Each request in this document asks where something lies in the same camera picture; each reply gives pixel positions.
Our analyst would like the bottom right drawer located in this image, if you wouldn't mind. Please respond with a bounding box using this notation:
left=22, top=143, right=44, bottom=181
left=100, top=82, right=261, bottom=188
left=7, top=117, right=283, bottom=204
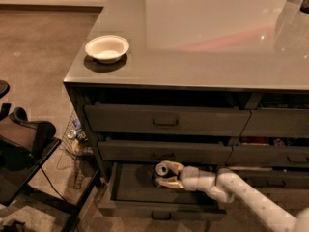
left=220, top=167, right=309, bottom=189

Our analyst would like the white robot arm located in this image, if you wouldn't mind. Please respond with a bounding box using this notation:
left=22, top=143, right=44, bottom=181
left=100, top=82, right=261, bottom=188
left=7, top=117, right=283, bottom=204
left=154, top=160, right=309, bottom=232

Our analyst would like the white paper bowl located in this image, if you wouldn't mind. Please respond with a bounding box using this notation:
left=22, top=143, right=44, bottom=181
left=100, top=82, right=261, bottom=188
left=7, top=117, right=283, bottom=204
left=85, top=35, right=129, bottom=63

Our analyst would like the black cable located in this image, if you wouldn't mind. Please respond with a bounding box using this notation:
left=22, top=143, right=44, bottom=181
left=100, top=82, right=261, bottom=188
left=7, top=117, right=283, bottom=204
left=38, top=166, right=70, bottom=205

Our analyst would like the open bottom left drawer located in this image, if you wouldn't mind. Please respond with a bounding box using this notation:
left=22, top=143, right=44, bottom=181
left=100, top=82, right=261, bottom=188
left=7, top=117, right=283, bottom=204
left=99, top=163, right=226, bottom=221

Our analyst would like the top left drawer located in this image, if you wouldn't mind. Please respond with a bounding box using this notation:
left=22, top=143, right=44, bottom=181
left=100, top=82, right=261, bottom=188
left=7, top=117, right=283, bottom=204
left=84, top=104, right=250, bottom=136

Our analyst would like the blue pepsi can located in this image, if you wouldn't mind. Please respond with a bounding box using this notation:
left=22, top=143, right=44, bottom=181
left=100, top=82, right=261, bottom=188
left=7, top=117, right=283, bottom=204
left=153, top=161, right=175, bottom=187

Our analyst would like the middle right drawer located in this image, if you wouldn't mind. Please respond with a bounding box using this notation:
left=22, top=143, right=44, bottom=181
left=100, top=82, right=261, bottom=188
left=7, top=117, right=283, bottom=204
left=227, top=145, right=309, bottom=168

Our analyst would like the middle left drawer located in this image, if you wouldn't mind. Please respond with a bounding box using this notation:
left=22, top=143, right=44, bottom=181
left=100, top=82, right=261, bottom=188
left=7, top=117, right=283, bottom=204
left=98, top=139, right=232, bottom=164

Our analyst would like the silver can in basket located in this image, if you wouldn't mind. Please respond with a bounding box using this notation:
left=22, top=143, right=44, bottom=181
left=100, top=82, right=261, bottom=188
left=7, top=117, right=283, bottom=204
left=67, top=130, right=76, bottom=140

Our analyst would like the black chair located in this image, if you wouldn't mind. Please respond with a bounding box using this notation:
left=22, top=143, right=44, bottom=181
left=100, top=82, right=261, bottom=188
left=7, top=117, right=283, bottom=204
left=0, top=80, right=100, bottom=232

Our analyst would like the wire basket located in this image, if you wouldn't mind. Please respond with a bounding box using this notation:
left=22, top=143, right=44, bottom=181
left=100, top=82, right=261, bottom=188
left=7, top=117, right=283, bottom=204
left=57, top=112, right=93, bottom=189

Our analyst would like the grey drawer cabinet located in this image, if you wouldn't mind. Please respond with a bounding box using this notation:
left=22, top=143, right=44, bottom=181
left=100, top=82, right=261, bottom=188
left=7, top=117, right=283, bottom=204
left=63, top=0, right=309, bottom=222

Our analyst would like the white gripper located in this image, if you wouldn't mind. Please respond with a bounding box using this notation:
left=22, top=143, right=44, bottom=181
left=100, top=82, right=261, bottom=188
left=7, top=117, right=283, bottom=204
left=156, top=161, right=215, bottom=191

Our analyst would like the top right drawer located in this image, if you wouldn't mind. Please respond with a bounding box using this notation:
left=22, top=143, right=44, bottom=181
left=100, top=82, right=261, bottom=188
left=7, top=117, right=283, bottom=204
left=242, top=109, right=309, bottom=138

